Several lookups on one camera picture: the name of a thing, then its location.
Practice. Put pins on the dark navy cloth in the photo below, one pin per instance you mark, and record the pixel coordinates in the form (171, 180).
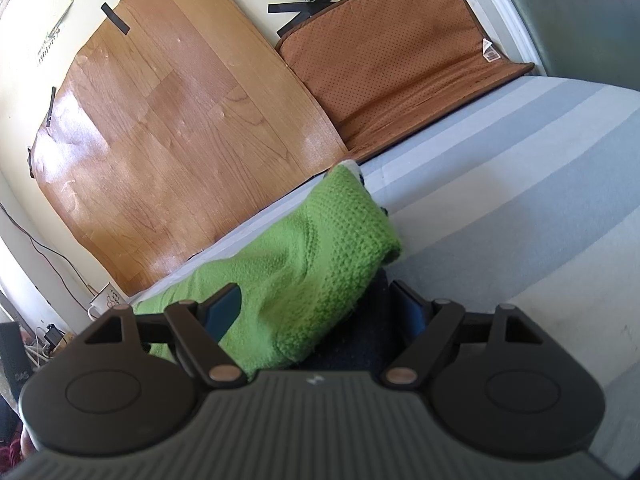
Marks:
(360, 320)

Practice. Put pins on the black charger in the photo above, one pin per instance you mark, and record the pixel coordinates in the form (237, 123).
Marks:
(53, 335)

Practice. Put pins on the wood-pattern vinyl mat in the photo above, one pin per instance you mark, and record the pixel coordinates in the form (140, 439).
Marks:
(175, 135)

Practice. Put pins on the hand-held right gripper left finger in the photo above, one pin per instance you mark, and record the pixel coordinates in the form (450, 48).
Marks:
(225, 312)

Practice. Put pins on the green knitted garment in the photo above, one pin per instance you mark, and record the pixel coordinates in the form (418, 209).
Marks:
(320, 245)

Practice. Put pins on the white mat label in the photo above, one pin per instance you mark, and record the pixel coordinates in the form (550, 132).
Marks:
(490, 51)

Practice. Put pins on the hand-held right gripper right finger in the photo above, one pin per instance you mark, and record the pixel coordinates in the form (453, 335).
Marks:
(413, 316)

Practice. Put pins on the striped bed sheet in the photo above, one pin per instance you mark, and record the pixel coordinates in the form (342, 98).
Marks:
(525, 200)

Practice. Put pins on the black tape strip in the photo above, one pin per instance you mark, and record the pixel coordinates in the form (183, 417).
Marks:
(51, 107)
(115, 18)
(291, 8)

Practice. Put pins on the brown perforated mat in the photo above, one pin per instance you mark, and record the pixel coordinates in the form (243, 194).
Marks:
(390, 60)

